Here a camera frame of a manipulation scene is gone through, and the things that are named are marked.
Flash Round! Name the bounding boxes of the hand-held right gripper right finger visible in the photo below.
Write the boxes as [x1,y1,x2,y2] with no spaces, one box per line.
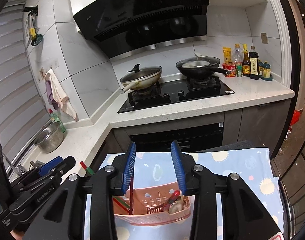
[170,140,285,240]

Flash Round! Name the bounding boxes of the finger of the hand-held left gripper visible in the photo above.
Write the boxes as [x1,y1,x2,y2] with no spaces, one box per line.
[16,156,64,187]
[20,156,76,193]

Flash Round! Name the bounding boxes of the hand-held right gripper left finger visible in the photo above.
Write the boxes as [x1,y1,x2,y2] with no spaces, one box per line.
[23,141,137,240]

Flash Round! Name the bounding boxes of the white floral ceramic spoon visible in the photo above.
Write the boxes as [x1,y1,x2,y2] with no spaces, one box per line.
[168,196,184,214]

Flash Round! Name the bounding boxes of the pink perforated utensil holder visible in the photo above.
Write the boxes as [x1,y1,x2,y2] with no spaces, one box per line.
[113,182,192,227]

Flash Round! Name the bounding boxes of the steel colander bowl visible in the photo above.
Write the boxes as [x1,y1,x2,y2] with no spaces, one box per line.
[33,121,64,154]

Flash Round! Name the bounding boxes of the black built-in oven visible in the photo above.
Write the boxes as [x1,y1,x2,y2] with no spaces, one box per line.
[129,122,224,153]

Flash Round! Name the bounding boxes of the green dish soap bottle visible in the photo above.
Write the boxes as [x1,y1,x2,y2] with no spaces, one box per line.
[49,108,67,134]

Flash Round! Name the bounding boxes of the blue dotted tablecloth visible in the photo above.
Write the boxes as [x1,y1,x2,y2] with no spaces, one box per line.
[84,147,285,240]

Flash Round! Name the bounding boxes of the purple hanging cloth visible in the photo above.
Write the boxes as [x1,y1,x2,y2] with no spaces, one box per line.
[45,80,60,111]

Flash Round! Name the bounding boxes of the hanging towels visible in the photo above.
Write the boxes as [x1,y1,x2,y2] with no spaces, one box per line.
[45,69,79,122]

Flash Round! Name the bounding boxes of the black gas stove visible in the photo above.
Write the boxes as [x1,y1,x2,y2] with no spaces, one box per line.
[117,76,235,114]

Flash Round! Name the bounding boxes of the silver wok with lid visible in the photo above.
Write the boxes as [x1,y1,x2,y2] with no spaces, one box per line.
[119,64,163,95]

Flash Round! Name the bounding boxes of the white window blinds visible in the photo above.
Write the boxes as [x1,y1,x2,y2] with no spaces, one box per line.
[0,0,51,155]

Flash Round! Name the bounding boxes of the black pan with lid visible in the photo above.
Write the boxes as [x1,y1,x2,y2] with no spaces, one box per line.
[176,52,236,79]

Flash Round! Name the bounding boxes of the red instant noodle cup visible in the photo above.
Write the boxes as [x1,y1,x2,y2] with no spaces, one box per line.
[222,63,237,78]

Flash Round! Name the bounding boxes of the yellow seasoning packet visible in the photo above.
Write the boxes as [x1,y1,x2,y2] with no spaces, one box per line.
[223,47,232,64]

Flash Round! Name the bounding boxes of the brown sauce bottle yellow cap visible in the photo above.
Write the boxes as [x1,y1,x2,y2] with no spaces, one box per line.
[242,44,251,77]

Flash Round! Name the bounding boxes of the clear plastic bottle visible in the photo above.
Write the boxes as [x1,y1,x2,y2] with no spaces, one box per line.
[232,44,244,64]

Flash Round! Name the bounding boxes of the red plastic object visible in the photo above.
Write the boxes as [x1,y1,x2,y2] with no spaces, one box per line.
[292,109,301,126]

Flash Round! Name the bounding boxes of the dark soy sauce bottle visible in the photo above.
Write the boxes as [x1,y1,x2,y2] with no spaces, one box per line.
[248,46,260,80]

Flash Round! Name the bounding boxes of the condiment jar set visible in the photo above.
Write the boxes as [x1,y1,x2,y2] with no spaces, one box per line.
[258,60,273,82]

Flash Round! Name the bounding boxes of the yellow hanging kitchen tool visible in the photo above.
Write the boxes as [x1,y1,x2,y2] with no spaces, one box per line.
[29,15,36,37]

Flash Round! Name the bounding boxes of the glass sliding door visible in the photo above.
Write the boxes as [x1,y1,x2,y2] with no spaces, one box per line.
[277,0,305,240]

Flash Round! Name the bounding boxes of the black range hood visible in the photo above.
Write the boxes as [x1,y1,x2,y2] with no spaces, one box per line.
[69,0,210,60]

